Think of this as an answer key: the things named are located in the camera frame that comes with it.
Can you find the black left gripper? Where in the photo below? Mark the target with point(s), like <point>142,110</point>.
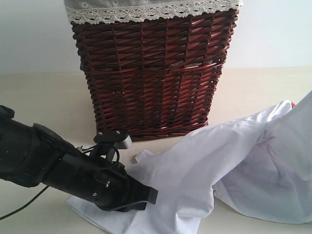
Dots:
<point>103,183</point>

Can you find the white t-shirt red lettering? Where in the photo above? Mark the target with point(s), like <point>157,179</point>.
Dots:
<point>260,165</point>

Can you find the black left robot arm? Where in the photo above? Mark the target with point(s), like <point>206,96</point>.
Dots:
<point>33,155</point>

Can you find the dark red wicker basket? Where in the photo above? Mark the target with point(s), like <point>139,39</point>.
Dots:
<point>157,78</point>

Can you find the grey lace-trimmed basket liner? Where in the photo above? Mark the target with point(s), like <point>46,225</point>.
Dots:
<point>121,11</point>

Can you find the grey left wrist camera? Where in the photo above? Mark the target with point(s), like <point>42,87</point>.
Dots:
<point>118,138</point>

